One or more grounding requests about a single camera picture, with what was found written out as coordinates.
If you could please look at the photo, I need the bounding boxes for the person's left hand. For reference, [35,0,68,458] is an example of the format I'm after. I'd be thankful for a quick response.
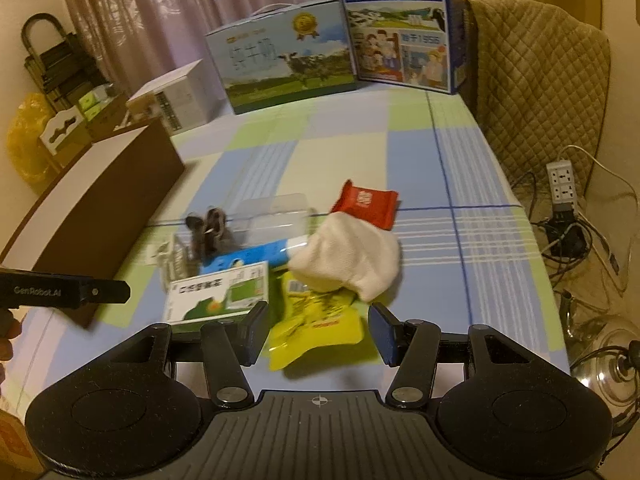
[0,307,24,363]

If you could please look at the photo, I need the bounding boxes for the black folding rack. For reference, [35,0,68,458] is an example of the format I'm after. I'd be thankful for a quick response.
[21,12,103,111]

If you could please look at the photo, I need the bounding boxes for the yellow plastic bag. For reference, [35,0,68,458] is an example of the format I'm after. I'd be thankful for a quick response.
[6,91,58,196]

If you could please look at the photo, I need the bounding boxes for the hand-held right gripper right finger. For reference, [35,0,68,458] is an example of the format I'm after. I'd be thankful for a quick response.
[368,304,522,406]

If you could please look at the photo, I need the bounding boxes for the green and white medicine box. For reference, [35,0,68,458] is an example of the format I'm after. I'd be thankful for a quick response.
[166,261,269,324]

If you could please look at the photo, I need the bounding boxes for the white power strip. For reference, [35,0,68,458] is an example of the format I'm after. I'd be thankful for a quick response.
[545,160,580,207]

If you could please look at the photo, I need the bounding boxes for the brown box with white inside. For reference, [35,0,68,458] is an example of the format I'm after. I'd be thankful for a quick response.
[0,119,187,329]

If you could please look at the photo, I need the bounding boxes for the dark grey hair scrunchie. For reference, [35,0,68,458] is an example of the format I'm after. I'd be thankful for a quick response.
[185,205,238,263]

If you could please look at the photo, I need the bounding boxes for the clear plastic box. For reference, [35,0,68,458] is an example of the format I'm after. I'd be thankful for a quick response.
[235,192,315,252]

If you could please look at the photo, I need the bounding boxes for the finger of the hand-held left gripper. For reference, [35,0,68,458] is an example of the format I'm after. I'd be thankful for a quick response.
[77,279,132,307]

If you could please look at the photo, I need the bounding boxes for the pale green milk carton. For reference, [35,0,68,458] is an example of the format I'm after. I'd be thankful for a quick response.
[204,0,359,116]

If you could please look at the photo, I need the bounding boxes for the red snack packet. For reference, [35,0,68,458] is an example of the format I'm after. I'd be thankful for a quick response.
[330,178,399,232]

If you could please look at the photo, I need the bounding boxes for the beige quilted chair cover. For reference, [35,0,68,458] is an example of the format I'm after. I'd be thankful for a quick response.
[464,0,612,198]

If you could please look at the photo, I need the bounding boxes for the white cable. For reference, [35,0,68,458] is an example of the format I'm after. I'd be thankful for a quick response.
[564,144,632,293]

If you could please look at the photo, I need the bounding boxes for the blue hand cream tube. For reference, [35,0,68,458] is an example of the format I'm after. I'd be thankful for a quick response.
[200,244,292,277]

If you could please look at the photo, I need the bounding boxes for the glass pot lid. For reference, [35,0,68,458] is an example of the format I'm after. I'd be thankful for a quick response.
[555,290,640,421]

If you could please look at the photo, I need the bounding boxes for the green small boxes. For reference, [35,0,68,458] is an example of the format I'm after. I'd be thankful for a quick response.
[77,85,115,122]

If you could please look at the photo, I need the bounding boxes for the white knitted sock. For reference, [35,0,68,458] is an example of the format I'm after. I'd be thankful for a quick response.
[289,212,402,304]

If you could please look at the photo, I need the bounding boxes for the cardboard box with white cutout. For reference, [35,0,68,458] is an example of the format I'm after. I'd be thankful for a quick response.
[39,109,87,157]

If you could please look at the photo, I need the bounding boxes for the yellow snack packet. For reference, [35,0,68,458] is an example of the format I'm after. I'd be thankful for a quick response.
[268,271,364,372]

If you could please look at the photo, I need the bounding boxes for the blue milk carton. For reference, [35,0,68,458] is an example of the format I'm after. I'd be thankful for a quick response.
[333,0,469,96]

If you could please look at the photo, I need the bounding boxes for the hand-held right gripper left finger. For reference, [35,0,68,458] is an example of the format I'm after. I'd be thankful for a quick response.
[107,301,271,406]

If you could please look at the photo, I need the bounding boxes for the open brown cardboard box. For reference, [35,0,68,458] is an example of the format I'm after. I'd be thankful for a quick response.
[82,92,132,147]

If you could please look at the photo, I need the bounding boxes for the pink curtain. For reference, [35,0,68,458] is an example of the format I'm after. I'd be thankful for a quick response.
[52,0,346,91]

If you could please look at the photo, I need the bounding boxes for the small clear plastic packet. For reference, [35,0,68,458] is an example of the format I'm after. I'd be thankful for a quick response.
[159,234,202,292]

